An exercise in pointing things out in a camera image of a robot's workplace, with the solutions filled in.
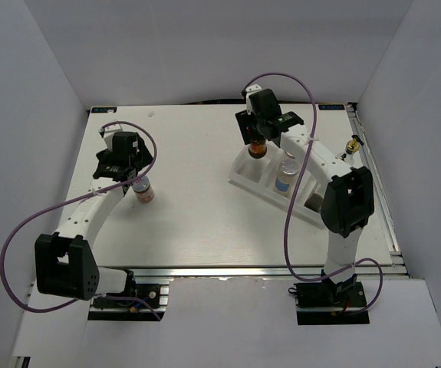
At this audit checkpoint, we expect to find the small red white lid jar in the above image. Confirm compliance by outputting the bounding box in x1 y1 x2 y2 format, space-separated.
132 176 155 203

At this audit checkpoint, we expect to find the tall silver lid spice jar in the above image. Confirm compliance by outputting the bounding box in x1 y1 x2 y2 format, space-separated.
284 151 297 159

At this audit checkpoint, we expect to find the black XDOF logo sticker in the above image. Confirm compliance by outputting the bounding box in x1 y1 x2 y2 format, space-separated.
318 103 346 111

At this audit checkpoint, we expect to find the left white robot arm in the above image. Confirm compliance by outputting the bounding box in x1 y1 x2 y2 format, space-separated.
35 129 153 306

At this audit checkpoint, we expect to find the blue label silver lid jar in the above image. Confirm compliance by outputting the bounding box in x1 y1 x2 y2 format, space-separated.
275 159 299 195

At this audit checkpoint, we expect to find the red lid sauce jar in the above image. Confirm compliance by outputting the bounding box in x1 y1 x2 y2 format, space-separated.
248 140 267 159

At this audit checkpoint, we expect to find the dark sauce glass bottle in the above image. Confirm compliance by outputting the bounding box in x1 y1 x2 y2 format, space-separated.
304 192 324 213

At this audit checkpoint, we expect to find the clear liquid glass bottle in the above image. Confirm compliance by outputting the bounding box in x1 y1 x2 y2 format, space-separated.
337 134 364 166

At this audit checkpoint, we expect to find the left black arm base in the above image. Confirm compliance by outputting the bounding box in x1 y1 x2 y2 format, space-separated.
87 269 169 322

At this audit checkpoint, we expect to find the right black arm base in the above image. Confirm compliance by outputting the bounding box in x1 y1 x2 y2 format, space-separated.
288 282 370 326

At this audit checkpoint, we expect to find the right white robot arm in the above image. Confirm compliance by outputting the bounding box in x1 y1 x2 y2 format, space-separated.
235 84 374 306

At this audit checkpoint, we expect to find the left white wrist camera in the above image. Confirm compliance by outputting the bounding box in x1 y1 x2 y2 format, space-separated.
98 120 123 151

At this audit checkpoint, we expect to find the white three compartment tray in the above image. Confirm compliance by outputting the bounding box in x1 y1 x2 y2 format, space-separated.
229 143 324 229

